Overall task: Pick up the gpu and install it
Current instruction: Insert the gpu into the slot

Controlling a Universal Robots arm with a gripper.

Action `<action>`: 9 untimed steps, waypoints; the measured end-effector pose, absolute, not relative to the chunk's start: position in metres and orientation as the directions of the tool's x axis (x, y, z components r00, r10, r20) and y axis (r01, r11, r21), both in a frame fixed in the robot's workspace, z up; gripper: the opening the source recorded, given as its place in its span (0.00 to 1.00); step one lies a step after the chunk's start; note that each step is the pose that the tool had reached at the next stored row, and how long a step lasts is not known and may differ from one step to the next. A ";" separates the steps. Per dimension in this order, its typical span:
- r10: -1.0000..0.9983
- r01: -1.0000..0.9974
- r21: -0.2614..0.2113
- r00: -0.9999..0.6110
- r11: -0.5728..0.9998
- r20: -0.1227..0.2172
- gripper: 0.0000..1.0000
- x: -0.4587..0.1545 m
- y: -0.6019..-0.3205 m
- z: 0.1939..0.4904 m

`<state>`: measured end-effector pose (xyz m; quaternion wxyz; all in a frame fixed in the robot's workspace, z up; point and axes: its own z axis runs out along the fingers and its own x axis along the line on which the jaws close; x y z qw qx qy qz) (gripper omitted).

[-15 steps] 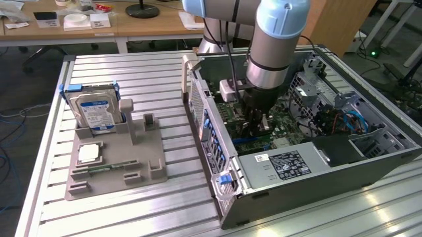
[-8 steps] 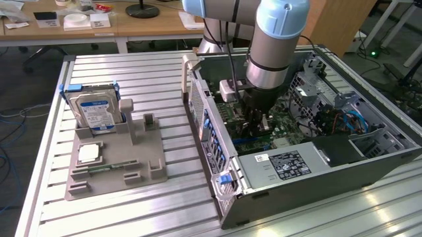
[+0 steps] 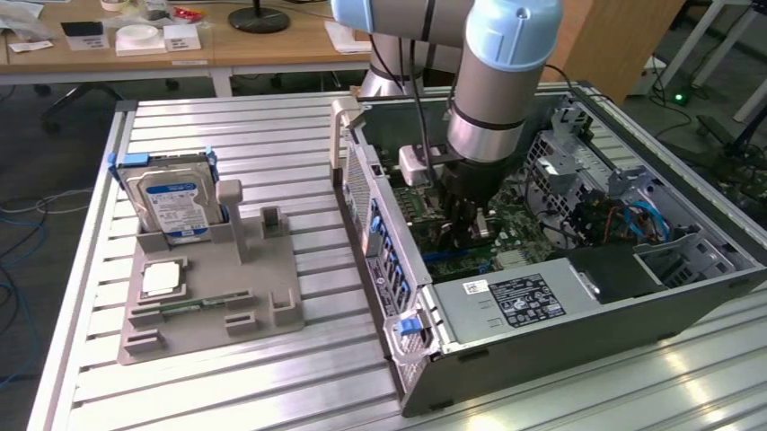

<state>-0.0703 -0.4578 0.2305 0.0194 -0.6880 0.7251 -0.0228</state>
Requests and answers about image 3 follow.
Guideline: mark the green motherboard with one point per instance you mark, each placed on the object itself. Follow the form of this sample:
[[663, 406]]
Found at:
[[516, 233]]

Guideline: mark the hard disk with blue carrier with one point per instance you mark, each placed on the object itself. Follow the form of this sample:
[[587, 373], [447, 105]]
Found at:
[[173, 206]]

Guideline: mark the white box with black top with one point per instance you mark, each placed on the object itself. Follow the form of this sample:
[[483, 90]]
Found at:
[[84, 40]]

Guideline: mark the grey parts rack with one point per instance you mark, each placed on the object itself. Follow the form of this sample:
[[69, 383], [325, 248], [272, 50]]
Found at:
[[209, 269]]

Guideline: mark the black chair base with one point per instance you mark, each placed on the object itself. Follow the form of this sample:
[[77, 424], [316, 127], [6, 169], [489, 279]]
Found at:
[[77, 96]]

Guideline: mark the wooden cabinet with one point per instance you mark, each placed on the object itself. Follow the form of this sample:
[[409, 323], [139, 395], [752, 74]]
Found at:
[[616, 45]]

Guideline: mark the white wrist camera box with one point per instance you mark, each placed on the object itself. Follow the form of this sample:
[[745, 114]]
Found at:
[[416, 168]]

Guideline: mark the open PC case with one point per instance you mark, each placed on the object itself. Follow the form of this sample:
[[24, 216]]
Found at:
[[539, 359]]

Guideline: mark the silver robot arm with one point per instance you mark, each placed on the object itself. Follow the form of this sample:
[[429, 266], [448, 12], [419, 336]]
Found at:
[[497, 90]]

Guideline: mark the silver chipset heatsink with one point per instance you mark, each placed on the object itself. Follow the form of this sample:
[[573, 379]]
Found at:
[[511, 258]]

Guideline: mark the green RAM stick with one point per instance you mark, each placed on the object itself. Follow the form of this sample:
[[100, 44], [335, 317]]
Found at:
[[192, 305]]

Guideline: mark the white round dish on box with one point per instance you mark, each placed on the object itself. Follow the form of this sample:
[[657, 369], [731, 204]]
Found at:
[[140, 42]]

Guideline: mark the silver CPU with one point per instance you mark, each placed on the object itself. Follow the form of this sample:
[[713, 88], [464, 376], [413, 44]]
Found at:
[[160, 279]]

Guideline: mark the white paper card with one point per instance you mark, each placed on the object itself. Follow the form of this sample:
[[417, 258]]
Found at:
[[29, 46]]

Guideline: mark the blue expansion card latch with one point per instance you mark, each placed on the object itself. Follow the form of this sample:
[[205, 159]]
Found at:
[[376, 224]]

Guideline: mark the blue expansion slot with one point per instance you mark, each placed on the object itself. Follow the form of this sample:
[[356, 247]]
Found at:
[[445, 258]]

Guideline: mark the wooden desk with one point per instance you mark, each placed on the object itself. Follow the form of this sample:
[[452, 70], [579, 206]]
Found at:
[[239, 49]]

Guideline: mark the black round stand base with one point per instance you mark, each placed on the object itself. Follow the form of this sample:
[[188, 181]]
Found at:
[[257, 20]]

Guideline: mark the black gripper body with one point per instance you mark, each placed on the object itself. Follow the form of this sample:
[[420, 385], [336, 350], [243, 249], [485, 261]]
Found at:
[[473, 179]]

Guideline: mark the blue power supply latch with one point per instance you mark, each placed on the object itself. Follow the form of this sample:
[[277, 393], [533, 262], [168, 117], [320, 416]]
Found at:
[[408, 327]]

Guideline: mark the white labelled box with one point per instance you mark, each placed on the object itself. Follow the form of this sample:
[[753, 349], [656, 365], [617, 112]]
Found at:
[[183, 38]]

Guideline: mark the grey power supply unit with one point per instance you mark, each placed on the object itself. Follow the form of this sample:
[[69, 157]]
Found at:
[[467, 314]]

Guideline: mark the metal CPU socket cover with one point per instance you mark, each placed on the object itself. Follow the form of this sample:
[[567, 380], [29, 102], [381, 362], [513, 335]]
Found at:
[[483, 224]]

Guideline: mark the white paper stack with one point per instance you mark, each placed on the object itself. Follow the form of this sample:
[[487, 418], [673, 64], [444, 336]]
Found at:
[[347, 38]]

